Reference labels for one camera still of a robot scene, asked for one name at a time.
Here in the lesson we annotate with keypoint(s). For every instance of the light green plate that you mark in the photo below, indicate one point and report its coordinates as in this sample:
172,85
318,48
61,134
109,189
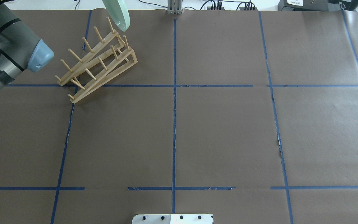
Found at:
118,11

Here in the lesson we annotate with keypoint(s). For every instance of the black computer box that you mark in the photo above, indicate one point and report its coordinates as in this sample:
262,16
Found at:
309,5

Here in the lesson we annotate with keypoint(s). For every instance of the orange black usb hub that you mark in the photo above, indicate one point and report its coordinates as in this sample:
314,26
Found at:
213,5

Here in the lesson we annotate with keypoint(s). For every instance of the wooden plate rack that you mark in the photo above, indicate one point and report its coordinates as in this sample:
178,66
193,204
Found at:
111,57

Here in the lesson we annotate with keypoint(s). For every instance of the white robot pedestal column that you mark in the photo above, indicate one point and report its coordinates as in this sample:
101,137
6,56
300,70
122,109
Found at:
173,219

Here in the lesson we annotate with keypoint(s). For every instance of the aluminium frame post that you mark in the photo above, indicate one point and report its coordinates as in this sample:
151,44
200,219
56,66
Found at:
174,7

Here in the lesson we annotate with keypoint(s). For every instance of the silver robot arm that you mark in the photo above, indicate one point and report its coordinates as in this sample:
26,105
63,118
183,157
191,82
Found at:
20,47

